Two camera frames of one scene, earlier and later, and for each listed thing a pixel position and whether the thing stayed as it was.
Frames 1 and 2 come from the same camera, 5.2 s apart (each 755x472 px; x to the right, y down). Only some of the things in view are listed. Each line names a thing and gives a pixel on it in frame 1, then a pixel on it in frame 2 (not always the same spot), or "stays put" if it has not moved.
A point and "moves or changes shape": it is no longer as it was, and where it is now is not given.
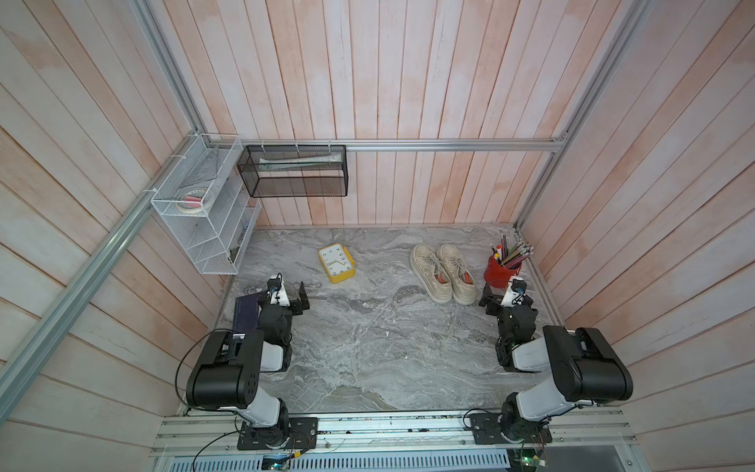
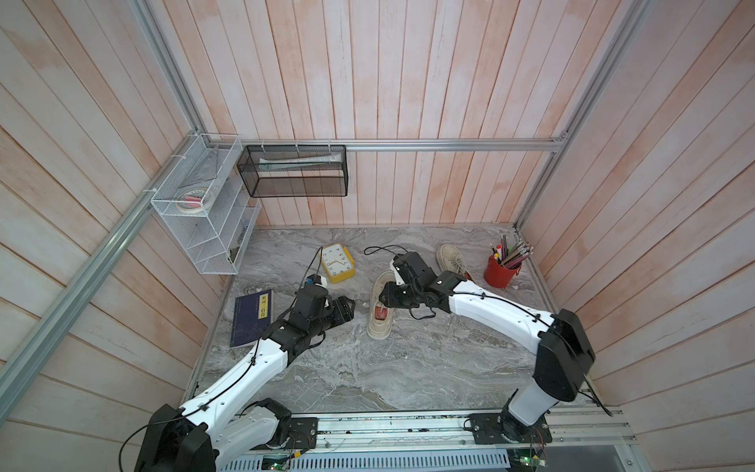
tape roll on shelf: x=193 y=201 stays put
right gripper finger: x=486 y=295 -> x=393 y=295
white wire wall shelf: x=206 y=205 stays put
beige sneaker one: x=432 y=273 moves or changes shape
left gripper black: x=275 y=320 -> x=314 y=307
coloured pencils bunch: x=514 y=256 stays put
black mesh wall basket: x=294 y=170 stays put
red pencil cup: x=497 y=275 stays put
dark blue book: x=246 y=314 stays put
